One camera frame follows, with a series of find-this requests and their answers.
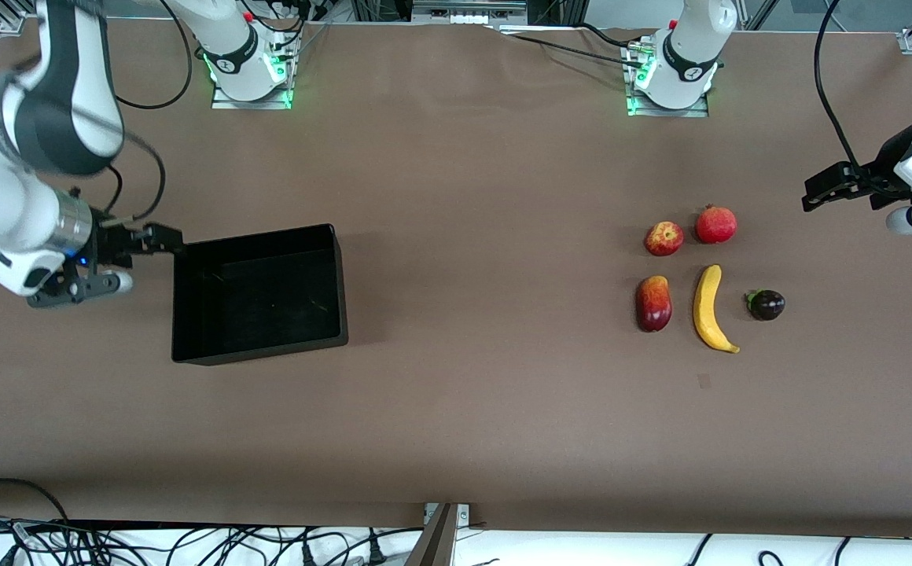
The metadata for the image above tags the dark purple eggplant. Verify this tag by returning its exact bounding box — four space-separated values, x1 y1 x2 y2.
745 289 786 322

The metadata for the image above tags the grey power strip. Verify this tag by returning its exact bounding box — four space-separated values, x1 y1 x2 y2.
411 0 529 26

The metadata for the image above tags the red yellow apple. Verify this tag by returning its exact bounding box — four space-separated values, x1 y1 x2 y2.
644 221 685 257

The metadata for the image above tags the black plastic box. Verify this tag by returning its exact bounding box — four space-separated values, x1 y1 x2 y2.
171 223 349 366

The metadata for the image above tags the red yellow mango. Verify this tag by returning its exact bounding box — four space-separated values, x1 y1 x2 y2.
635 275 673 333

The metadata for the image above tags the dark grey metal post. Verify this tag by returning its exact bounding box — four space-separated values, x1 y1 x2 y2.
405 503 458 566

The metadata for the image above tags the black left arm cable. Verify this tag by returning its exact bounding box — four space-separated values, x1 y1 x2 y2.
814 0 866 175

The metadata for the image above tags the black cable across table edge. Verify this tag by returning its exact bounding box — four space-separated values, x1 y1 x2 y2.
494 25 639 70

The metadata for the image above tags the yellow banana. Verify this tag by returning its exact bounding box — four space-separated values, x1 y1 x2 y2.
693 264 741 354

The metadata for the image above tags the silver metal bracket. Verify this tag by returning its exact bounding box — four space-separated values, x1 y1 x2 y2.
423 502 471 526

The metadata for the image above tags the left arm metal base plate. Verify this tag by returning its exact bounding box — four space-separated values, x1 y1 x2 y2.
627 35 710 117

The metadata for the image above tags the black right arm loop cable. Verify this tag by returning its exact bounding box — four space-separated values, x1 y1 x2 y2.
112 0 193 111

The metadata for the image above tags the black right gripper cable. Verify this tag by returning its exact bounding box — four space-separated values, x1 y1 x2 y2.
71 98 167 229

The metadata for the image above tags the red pomegranate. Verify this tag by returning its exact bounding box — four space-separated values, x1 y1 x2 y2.
695 204 738 244

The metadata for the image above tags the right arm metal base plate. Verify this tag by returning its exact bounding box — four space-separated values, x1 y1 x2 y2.
211 31 293 109

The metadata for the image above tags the black arched floor cable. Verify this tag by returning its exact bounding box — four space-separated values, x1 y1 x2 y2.
0 478 70 523

